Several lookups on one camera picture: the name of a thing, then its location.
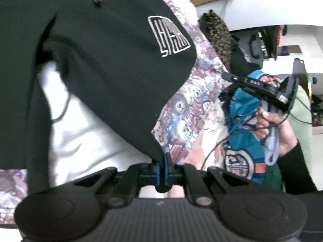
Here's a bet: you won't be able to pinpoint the grey bag with black handles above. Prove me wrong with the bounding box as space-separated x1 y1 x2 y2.
237 29 265 65

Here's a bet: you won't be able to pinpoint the black pink hat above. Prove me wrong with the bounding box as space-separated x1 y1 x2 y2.
261 25 287 61

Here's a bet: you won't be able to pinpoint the black shorts with patterned lining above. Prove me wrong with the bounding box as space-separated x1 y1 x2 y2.
0 0 229 226

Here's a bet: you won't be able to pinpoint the leopard print garment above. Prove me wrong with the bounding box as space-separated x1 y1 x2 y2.
199 9 234 70

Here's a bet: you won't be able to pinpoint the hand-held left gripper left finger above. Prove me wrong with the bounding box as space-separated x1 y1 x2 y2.
73 163 162 206

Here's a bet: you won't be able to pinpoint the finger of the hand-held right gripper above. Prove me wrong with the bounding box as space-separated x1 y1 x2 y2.
218 87 253 101
221 72 244 85

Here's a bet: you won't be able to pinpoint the thin black cable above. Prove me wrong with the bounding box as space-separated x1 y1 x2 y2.
201 98 312 170

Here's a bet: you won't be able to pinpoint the person's right hand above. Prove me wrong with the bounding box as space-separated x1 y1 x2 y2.
255 104 298 162

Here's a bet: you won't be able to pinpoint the cream bear print blanket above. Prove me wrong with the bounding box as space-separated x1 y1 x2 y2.
0 0 230 235

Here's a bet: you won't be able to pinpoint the teal cartoon print cloth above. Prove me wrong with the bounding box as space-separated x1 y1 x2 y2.
222 71 269 185

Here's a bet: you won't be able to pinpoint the person's right forearm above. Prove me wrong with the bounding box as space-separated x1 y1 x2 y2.
276 140 318 194

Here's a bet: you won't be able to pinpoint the black yellow board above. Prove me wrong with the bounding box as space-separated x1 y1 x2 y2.
291 57 315 99

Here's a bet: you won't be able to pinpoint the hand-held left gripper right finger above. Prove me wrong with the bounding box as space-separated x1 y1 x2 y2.
163 154 255 206

